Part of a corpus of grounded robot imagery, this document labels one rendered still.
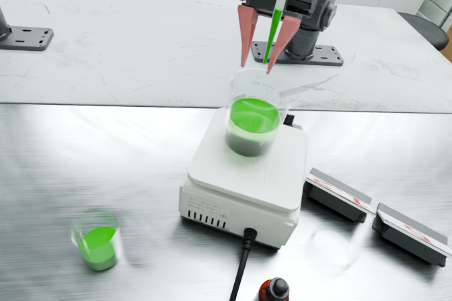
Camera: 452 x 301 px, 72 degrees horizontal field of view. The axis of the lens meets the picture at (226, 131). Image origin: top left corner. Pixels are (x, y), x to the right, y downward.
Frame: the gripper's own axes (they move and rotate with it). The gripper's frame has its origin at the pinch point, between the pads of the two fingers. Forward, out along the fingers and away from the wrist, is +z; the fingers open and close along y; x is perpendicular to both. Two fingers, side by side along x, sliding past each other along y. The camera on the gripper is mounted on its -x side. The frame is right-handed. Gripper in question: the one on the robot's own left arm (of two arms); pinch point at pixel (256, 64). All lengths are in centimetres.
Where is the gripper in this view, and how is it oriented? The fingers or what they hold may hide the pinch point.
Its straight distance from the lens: 43.7
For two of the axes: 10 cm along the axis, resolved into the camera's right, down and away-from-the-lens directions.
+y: 9.5, 3.0, -1.2
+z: -2.6, 9.3, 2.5
